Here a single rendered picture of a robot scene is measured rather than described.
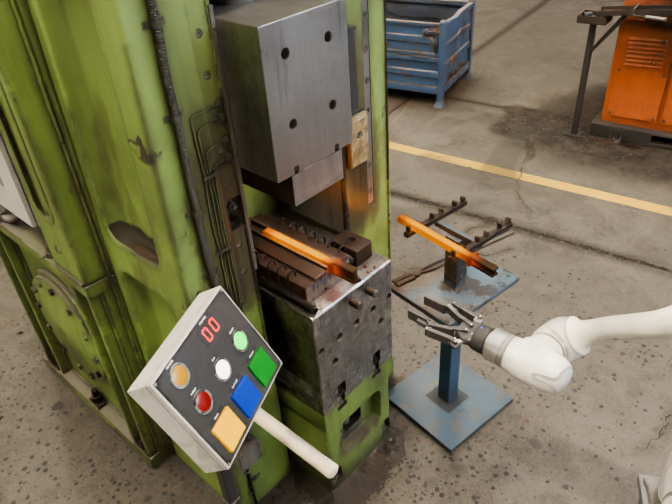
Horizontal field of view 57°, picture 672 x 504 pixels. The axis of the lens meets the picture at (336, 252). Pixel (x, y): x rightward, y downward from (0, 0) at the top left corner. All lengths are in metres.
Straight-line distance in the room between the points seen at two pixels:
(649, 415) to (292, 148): 1.98
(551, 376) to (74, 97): 1.42
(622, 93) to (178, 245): 3.96
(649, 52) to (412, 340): 2.80
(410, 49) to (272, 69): 4.02
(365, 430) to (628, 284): 1.75
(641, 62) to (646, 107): 0.33
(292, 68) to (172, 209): 0.46
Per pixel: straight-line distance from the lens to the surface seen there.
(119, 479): 2.80
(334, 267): 1.91
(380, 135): 2.16
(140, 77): 1.48
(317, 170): 1.72
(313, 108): 1.65
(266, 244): 2.06
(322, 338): 1.94
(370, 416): 2.57
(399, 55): 5.53
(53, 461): 2.98
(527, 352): 1.59
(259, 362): 1.60
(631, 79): 5.02
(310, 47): 1.60
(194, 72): 1.55
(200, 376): 1.46
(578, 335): 1.69
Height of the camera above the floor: 2.15
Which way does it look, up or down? 36 degrees down
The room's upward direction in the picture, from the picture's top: 4 degrees counter-clockwise
